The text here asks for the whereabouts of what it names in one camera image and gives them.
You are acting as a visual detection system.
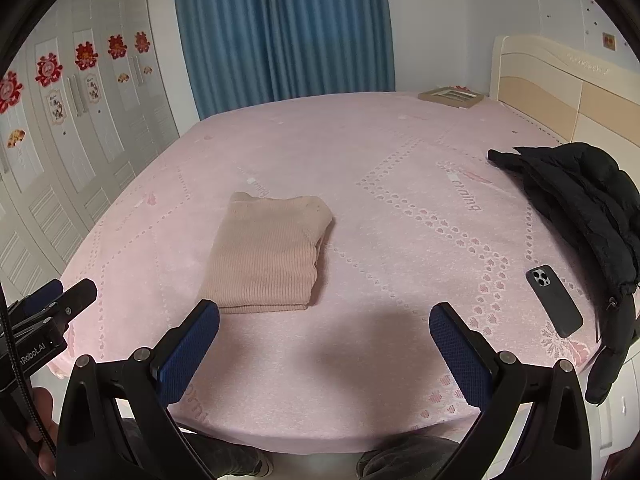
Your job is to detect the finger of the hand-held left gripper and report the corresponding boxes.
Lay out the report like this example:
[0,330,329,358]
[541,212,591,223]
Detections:
[47,278,98,333]
[7,280,65,318]

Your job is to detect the white bedside cabinet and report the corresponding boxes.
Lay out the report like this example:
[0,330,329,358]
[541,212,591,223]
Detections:
[592,340,640,466]

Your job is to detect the blue curtain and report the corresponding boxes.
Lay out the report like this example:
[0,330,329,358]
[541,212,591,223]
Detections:
[171,0,398,122]

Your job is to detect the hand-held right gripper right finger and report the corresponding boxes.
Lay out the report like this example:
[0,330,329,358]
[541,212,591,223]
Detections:
[429,302,598,480]

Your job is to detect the person's left hand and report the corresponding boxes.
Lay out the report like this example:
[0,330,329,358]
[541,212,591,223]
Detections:
[12,387,58,476]

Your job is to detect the cream wooden headboard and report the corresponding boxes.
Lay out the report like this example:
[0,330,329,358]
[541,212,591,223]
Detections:
[489,34,640,171]

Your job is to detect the black smartphone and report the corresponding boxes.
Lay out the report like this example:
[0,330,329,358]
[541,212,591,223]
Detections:
[525,265,585,339]

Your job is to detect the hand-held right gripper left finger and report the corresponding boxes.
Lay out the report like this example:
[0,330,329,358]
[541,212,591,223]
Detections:
[56,299,221,480]

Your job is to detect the white panelled wardrobe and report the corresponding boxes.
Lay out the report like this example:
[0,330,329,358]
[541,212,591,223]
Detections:
[0,0,181,306]

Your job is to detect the red paper wardrobe decorations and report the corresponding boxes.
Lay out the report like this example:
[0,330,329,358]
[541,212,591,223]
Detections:
[0,31,153,151]

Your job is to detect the pink patterned bed sheet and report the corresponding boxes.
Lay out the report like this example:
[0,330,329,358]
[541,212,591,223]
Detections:
[45,91,608,456]

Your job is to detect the beige knit sweater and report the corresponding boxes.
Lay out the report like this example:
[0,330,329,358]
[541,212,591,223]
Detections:
[196,191,334,315]

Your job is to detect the black puffer jacket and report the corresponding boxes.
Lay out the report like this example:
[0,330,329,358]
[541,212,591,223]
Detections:
[487,142,640,406]

